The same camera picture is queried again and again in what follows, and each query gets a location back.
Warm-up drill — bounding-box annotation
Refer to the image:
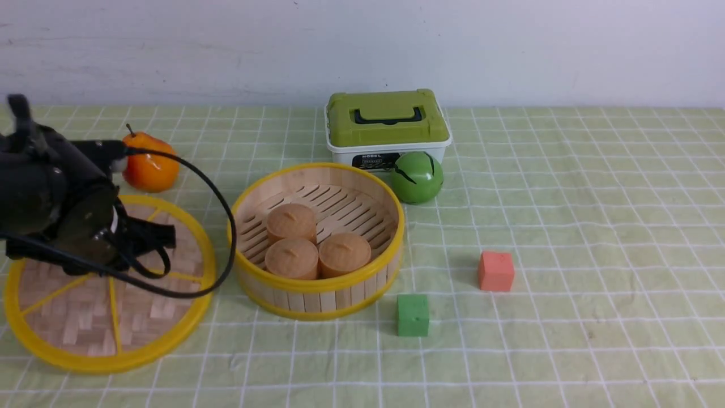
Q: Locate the green lidded white storage box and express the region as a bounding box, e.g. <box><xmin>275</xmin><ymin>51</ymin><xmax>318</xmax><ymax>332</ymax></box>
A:
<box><xmin>324</xmin><ymin>88</ymin><xmax>453</xmax><ymax>172</ymax></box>

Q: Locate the tan bun front right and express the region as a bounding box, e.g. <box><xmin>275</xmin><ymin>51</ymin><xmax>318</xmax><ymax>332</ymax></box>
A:
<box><xmin>318</xmin><ymin>232</ymin><xmax>372</xmax><ymax>279</ymax></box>

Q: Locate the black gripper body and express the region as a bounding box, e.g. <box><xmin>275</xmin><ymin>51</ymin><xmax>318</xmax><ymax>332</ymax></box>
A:
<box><xmin>51</xmin><ymin>180</ymin><xmax>134</xmax><ymax>276</ymax></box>

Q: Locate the tan bun back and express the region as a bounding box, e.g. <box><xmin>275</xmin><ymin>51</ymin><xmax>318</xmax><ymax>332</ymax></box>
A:
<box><xmin>266</xmin><ymin>202</ymin><xmax>318</xmax><ymax>245</ymax></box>

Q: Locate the black cable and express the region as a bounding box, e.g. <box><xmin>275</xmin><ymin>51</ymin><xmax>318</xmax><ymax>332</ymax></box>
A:
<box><xmin>0</xmin><ymin>147</ymin><xmax>237</xmax><ymax>300</ymax></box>

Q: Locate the red foam cube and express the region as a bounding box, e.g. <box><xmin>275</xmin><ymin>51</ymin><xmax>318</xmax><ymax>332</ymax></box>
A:
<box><xmin>478</xmin><ymin>250</ymin><xmax>515</xmax><ymax>292</ymax></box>

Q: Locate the bamboo steamer basket yellow rim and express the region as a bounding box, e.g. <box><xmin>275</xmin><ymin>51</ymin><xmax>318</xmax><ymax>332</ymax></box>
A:
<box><xmin>226</xmin><ymin>163</ymin><xmax>406</xmax><ymax>321</ymax></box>

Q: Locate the green foam cube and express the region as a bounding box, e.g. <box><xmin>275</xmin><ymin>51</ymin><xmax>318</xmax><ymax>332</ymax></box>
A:
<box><xmin>396</xmin><ymin>294</ymin><xmax>430</xmax><ymax>338</ymax></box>

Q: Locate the orange plastic pear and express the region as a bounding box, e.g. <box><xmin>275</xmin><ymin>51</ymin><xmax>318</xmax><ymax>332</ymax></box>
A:
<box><xmin>122</xmin><ymin>124</ymin><xmax>180</xmax><ymax>193</ymax></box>

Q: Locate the yellow woven steamer lid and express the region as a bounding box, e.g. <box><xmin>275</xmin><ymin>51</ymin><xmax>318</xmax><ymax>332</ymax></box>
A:
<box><xmin>3</xmin><ymin>195</ymin><xmax>217</xmax><ymax>375</ymax></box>

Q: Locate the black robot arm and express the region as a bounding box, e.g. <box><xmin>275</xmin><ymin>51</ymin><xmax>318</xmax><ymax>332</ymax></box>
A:
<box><xmin>1</xmin><ymin>93</ymin><xmax>176</xmax><ymax>279</ymax></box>

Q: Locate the tan bun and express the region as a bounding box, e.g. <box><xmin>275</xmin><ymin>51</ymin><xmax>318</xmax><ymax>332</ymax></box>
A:
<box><xmin>318</xmin><ymin>232</ymin><xmax>372</xmax><ymax>279</ymax></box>
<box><xmin>266</xmin><ymin>202</ymin><xmax>318</xmax><ymax>245</ymax></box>
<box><xmin>265</xmin><ymin>238</ymin><xmax>319</xmax><ymax>281</ymax></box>

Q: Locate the tan bun front left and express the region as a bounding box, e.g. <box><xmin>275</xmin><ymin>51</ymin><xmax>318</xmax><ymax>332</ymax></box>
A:
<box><xmin>265</xmin><ymin>238</ymin><xmax>319</xmax><ymax>281</ymax></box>

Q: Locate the green toy watermelon ball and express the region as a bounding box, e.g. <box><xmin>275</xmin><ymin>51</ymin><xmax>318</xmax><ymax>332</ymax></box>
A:
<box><xmin>391</xmin><ymin>151</ymin><xmax>445</xmax><ymax>204</ymax></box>

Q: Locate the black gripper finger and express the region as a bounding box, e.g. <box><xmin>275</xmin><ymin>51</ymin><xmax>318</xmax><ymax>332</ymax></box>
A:
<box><xmin>125</xmin><ymin>219</ymin><xmax>177</xmax><ymax>251</ymax></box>

